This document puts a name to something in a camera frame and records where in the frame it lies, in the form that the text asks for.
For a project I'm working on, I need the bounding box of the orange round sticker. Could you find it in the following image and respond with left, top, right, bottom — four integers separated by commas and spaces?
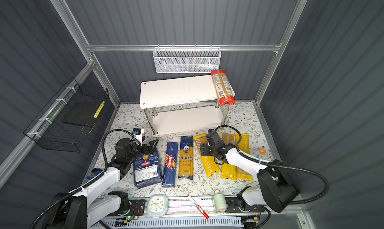
258, 148, 267, 155

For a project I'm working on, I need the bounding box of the black wire basket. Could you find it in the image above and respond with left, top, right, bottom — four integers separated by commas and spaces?
24, 80, 109, 153

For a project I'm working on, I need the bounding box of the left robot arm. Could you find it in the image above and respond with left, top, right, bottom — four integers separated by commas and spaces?
30, 128, 159, 229

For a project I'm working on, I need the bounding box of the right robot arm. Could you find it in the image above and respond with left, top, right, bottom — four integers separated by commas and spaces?
203, 125, 330, 213

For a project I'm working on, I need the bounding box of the mint alarm clock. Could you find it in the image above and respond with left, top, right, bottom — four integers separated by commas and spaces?
146, 194, 169, 218

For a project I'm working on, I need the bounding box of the red white marker pen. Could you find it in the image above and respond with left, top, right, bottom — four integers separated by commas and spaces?
187, 195, 210, 220

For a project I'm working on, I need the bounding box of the yellow pastatime bag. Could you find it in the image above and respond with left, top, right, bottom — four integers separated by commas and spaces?
236, 133, 253, 182
221, 133, 237, 181
194, 134, 222, 178

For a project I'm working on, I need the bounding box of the blue Barilla pasta box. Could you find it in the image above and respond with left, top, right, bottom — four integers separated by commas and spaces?
134, 151, 162, 189

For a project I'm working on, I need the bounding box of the floral table mat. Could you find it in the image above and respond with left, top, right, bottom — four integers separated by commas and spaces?
91, 101, 275, 199

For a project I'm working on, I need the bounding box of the white wire mesh basket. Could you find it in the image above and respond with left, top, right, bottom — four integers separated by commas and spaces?
153, 49, 222, 74

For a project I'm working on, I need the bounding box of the white two-tier shelf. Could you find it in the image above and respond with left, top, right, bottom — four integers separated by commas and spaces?
140, 75, 230, 137

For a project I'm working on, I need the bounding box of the small white bottle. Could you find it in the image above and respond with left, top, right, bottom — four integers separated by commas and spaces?
213, 189, 227, 213

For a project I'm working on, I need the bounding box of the blue Barilla spaghetti box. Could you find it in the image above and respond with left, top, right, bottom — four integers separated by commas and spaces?
162, 142, 179, 187

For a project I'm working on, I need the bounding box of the blue object at left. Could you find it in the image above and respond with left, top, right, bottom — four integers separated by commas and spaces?
86, 168, 103, 181

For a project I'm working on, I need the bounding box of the white slotted cable duct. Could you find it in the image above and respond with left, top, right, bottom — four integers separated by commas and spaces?
103, 216, 244, 229

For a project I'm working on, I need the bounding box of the red spaghetti bag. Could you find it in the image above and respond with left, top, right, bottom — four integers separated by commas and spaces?
211, 69, 236, 106

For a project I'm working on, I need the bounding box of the blue yellow spaghetti bag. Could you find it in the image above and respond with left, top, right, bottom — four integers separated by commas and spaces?
179, 136, 194, 180

